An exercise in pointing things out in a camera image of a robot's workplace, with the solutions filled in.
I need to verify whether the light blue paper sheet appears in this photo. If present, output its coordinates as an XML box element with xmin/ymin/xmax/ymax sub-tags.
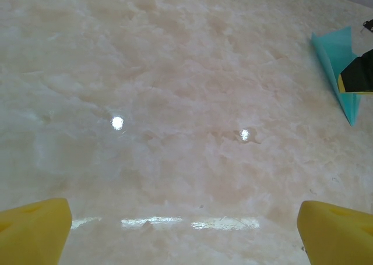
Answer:
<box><xmin>310</xmin><ymin>26</ymin><xmax>364</xmax><ymax>128</ymax></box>

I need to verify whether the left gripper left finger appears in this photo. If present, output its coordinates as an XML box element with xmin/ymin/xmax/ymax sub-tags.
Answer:
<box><xmin>0</xmin><ymin>197</ymin><xmax>73</xmax><ymax>265</ymax></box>

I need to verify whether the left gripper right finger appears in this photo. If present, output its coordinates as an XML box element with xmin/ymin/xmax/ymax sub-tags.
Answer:
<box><xmin>297</xmin><ymin>200</ymin><xmax>373</xmax><ymax>265</ymax></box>

